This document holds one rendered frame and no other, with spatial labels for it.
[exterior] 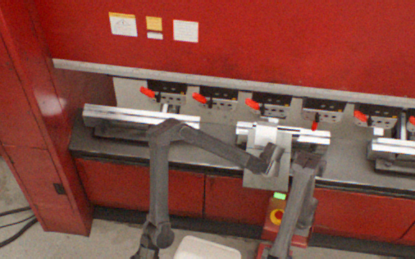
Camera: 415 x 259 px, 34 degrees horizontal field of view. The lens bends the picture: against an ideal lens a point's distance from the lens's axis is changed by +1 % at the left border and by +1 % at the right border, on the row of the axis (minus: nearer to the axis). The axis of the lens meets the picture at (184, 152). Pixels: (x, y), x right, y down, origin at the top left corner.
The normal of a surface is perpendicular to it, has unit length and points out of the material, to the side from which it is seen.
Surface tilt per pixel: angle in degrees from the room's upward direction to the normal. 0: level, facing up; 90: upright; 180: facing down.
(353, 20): 90
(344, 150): 0
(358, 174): 0
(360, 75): 90
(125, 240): 0
